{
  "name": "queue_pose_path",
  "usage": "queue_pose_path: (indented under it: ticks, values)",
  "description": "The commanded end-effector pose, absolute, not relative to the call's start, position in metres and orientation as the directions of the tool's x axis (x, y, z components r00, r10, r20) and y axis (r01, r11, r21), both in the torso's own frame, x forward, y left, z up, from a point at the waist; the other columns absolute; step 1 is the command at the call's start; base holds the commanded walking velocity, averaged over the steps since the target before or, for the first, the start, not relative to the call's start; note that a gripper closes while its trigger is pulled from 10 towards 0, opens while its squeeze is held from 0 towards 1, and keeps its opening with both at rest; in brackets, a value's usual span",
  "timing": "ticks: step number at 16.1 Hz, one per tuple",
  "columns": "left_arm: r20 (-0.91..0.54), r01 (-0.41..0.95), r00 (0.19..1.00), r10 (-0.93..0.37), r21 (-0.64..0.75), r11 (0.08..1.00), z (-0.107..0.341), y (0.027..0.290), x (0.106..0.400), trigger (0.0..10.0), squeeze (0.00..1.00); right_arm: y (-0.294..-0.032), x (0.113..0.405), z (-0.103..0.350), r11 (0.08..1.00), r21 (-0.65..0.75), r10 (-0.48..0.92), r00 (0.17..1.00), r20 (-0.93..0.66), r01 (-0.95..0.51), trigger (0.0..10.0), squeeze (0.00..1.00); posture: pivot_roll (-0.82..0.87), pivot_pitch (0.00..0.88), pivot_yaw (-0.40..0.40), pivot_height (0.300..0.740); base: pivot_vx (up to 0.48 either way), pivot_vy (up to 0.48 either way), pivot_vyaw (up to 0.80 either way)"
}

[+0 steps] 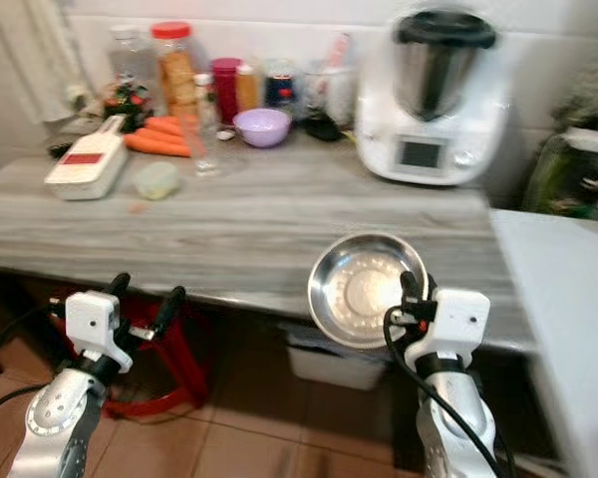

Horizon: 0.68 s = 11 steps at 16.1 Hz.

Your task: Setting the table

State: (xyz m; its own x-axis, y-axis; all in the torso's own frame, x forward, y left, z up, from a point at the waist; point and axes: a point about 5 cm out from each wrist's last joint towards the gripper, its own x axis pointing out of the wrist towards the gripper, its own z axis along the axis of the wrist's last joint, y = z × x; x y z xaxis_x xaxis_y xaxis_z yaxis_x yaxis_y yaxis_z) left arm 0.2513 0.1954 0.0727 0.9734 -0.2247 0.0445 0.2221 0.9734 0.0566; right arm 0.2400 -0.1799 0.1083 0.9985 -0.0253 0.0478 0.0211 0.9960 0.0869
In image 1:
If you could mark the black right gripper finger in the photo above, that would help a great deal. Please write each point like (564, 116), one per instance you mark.
(410, 287)

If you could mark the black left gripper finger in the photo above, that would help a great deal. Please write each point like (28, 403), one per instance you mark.
(119, 284)
(170, 309)

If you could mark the round stainless steel bowl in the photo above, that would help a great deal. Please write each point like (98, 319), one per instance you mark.
(359, 287)

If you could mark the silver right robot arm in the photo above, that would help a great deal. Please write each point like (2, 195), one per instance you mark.
(453, 433)

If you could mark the red plastic stool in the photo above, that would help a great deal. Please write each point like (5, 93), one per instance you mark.
(179, 378)

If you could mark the white plastic bin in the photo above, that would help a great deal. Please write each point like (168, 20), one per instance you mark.
(334, 366)

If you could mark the pale green vegetable piece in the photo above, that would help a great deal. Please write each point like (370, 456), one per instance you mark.
(157, 181)

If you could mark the white grater red label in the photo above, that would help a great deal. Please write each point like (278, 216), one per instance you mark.
(88, 164)

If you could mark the orange carrot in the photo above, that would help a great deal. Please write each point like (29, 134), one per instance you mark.
(154, 147)
(164, 136)
(169, 125)

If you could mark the white countertop unit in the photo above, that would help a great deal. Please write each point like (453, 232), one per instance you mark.
(563, 299)

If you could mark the tall clear drinking glass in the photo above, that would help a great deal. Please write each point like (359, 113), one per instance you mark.
(207, 144)

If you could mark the white steel food processor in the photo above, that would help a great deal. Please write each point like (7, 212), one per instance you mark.
(434, 119)

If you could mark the dark green red vegetable pack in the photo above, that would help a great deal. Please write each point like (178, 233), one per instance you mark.
(127, 105)

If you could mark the small black object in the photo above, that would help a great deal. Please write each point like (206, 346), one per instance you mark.
(323, 128)

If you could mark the green bag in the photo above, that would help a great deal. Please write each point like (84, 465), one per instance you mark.
(573, 179)

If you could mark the purple plastic bowl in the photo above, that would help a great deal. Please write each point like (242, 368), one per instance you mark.
(262, 127)

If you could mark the white utensil holder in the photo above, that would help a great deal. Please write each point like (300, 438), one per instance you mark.
(331, 92)

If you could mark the clear jar red lid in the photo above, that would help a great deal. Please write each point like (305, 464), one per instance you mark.
(175, 75)

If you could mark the dark red canister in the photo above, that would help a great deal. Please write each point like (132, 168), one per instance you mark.
(225, 90)

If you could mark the clear plastic bottle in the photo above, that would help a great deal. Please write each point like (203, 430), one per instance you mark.
(130, 60)

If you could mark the small orange spice bottle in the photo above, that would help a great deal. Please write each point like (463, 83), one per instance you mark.
(247, 88)

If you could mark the dark blue jar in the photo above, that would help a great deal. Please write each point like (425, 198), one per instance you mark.
(279, 88)

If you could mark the white hanging towel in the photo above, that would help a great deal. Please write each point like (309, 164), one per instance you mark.
(35, 55)

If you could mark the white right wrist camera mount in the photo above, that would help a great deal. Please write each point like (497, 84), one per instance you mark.
(453, 324)

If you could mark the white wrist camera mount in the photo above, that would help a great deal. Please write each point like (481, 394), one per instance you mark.
(453, 324)
(95, 324)

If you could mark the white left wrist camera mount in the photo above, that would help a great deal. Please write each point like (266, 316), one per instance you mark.
(95, 324)

